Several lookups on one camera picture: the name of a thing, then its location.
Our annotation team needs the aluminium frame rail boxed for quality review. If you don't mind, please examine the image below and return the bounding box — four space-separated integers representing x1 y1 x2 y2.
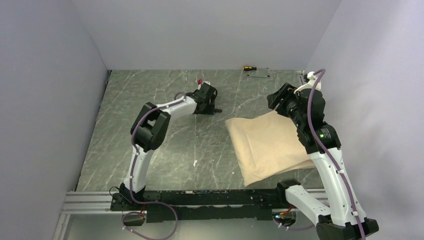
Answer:
53 191 318 240

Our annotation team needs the flat metal wrench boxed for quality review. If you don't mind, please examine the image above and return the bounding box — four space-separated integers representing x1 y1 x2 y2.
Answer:
246 74 271 78

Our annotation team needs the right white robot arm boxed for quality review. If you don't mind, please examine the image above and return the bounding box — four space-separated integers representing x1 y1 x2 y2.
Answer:
266 69 379 240

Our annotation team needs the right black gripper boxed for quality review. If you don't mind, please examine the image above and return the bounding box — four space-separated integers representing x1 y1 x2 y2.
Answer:
267 82 305 128

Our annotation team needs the beige cloth wrap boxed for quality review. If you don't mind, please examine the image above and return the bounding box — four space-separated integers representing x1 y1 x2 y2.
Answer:
225 111 315 187

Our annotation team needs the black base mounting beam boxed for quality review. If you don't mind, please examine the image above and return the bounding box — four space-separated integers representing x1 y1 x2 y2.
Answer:
110 188 291 223

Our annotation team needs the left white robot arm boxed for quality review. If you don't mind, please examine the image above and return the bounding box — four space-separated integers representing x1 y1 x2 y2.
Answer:
119 81 221 210

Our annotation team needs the yellow handled screwdriver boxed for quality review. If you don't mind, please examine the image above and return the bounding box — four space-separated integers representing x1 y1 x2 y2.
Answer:
242 66 268 72

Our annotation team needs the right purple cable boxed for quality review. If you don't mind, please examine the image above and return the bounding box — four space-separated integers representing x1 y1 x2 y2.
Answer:
273 68 368 240

